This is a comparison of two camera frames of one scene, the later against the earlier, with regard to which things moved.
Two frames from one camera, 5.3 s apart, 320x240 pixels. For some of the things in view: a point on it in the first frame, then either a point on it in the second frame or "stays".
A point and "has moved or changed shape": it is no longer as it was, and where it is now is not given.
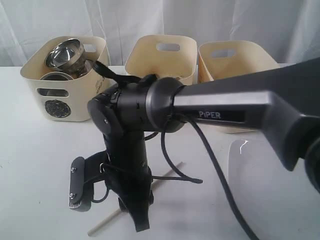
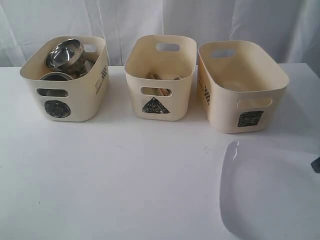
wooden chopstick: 154,186 has moved or changed shape
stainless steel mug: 54,76 stays
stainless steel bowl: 68,56 stays
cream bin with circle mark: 66,99 stays
